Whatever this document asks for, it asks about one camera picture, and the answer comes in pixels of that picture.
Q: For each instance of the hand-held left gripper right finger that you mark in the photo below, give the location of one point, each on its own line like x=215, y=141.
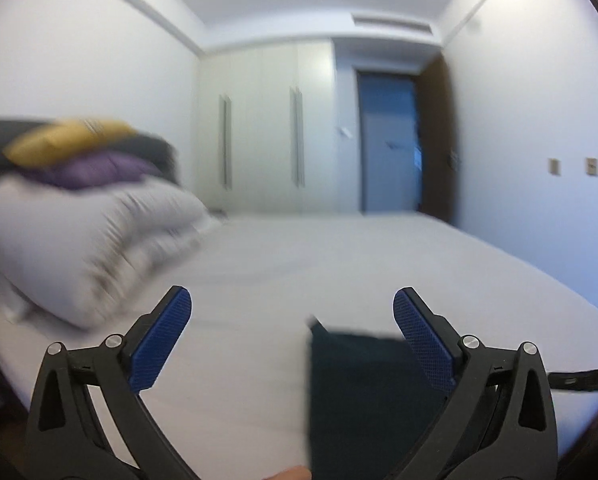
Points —
x=424, y=340

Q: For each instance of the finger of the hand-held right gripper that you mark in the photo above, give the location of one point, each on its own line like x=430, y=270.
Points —
x=584, y=380

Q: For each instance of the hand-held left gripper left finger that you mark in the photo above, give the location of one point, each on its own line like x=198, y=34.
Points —
x=161, y=335

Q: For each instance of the dark green garment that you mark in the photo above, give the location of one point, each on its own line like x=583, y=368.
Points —
x=364, y=400

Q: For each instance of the person's left hand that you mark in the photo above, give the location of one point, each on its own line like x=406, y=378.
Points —
x=291, y=474

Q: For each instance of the white folded duvet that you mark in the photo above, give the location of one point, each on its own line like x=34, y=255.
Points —
x=79, y=245

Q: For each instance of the white bed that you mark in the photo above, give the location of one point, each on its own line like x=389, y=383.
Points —
x=289, y=265

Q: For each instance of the purple pillow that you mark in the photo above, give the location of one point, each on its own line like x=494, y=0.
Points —
x=99, y=172

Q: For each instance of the pale blue door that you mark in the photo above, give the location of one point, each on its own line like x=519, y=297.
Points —
x=386, y=160

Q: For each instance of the brown wooden door panel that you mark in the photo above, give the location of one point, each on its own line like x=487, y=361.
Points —
x=436, y=145

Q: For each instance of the yellow pillow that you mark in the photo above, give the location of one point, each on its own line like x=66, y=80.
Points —
x=64, y=142

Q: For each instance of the cream wardrobe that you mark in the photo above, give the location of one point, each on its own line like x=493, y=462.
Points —
x=264, y=125

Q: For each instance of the ceiling air vent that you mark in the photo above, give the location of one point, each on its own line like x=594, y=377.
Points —
x=391, y=22

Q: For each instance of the beige wall socket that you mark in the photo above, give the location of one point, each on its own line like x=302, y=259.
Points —
x=592, y=166
x=554, y=167

